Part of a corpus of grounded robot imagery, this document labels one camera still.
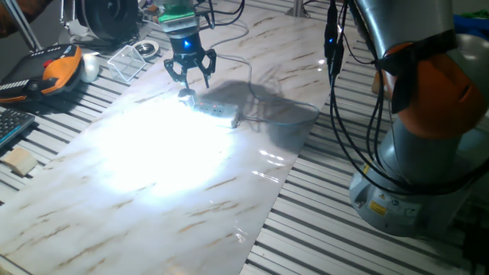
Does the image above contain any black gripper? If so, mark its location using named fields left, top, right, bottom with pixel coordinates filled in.
left=164, top=32, right=218, bottom=89

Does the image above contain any small white plug adapter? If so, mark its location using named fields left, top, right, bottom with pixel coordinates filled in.
left=167, top=87, right=199, bottom=127

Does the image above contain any forearm in brown sleeve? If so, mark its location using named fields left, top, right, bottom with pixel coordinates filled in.
left=0, top=0, right=53, bottom=38

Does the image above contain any round metal tape roll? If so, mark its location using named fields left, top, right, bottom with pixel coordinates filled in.
left=132, top=40, right=160, bottom=60

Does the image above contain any white power strip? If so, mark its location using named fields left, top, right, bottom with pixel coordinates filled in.
left=193, top=98, right=241, bottom=129

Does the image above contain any clear plastic box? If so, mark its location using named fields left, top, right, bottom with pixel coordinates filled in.
left=107, top=44, right=147, bottom=83

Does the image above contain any large black spool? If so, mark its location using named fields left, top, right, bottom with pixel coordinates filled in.
left=73, top=0, right=139, bottom=43

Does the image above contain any white round toy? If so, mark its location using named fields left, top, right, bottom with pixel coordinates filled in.
left=79, top=53, right=101, bottom=84

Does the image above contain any marble pattern mat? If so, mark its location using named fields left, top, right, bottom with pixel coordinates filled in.
left=0, top=0, right=333, bottom=275

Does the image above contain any orange black teach pendant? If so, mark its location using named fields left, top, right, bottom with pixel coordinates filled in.
left=0, top=44, right=84, bottom=105

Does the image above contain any slanted aluminium bar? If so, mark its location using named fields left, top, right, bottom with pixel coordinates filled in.
left=5, top=0, right=43, bottom=51

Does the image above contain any black keyboard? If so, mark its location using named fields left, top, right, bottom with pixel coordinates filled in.
left=0, top=108, right=36, bottom=150

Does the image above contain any tan wooden block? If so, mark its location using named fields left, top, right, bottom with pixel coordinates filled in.
left=2, top=147, right=38, bottom=177

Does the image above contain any blue bag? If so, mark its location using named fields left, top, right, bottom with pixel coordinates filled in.
left=454, top=13, right=489, bottom=43

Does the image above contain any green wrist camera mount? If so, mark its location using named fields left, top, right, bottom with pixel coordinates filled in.
left=157, top=3, right=196, bottom=34

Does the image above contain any white power strip cable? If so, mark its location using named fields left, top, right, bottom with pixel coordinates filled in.
left=208, top=18, right=322, bottom=129

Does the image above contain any aluminium post with base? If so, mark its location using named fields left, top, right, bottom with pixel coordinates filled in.
left=286, top=0, right=310, bottom=18

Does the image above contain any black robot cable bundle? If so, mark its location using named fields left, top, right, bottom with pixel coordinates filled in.
left=190, top=0, right=489, bottom=196

